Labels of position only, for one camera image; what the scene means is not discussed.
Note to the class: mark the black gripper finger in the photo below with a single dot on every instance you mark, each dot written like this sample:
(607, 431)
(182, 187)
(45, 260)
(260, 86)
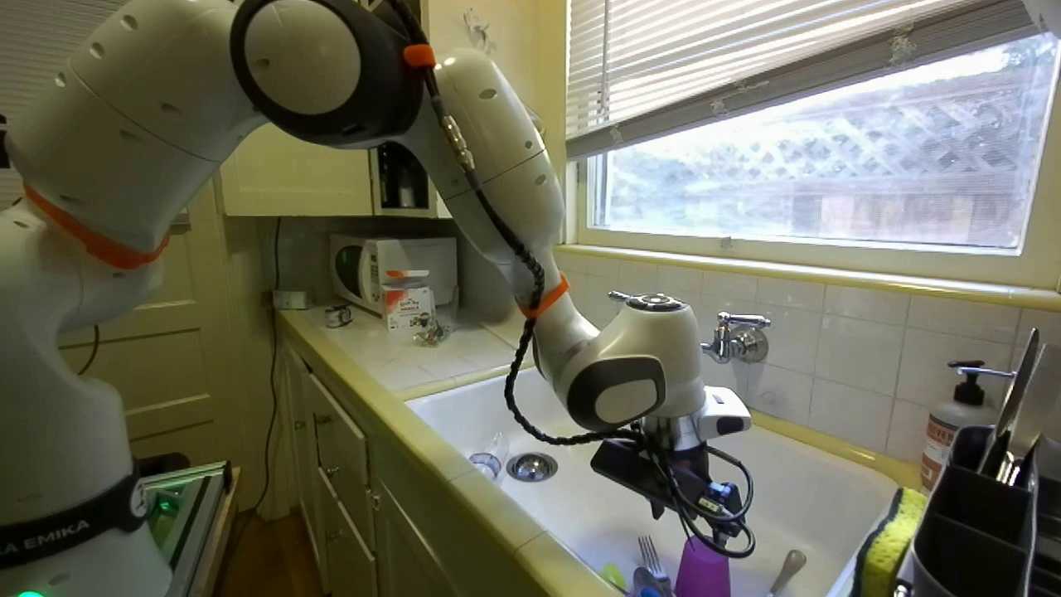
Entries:
(679, 520)
(722, 504)

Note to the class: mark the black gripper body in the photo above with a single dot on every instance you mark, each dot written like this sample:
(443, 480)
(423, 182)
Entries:
(626, 463)

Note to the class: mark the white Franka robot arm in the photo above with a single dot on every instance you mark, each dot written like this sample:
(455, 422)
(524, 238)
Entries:
(134, 120)

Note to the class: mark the steel dishrack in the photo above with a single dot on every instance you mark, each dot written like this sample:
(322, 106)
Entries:
(972, 531)

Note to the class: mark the white sink basin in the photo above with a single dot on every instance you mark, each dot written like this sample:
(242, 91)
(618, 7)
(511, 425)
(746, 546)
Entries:
(573, 517)

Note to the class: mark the metal spoon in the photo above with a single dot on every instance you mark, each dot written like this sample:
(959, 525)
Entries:
(785, 567)

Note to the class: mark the metal sink drain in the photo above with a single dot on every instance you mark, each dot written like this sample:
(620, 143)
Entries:
(530, 465)

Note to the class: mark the yellow green sponge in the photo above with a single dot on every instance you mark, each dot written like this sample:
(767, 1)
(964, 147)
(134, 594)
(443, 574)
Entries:
(884, 546)

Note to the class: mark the orange soap bottle black pump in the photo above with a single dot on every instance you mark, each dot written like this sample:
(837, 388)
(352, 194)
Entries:
(950, 431)

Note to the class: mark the small glass jar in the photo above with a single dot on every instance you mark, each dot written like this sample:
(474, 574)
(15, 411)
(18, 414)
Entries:
(429, 330)

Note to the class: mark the cream lower kitchen cabinet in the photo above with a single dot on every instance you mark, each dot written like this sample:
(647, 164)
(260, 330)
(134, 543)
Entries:
(343, 465)

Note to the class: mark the white microwave oven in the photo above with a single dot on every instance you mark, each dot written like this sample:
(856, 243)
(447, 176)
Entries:
(369, 271)

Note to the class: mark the metal kitchen knife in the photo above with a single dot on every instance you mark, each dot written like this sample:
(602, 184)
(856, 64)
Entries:
(1023, 388)

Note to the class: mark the small dark counter item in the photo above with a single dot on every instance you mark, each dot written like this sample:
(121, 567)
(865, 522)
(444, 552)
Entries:
(338, 318)

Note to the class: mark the cream framed window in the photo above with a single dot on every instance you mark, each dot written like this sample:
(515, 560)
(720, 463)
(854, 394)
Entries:
(841, 176)

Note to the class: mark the white window blind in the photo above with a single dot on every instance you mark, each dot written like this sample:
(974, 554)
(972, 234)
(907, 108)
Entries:
(774, 56)

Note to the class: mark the robot control box green lights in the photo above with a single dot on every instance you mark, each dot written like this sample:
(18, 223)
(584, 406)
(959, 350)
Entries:
(177, 517)

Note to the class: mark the cream panel door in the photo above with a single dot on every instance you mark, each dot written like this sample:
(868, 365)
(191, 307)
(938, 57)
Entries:
(168, 365)

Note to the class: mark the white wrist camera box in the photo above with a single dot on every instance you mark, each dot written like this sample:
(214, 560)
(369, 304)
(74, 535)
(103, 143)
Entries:
(722, 414)

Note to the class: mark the chrome wall faucet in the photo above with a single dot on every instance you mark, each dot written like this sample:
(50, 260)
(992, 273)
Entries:
(737, 338)

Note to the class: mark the white wall outlet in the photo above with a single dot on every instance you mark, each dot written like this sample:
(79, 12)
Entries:
(288, 301)

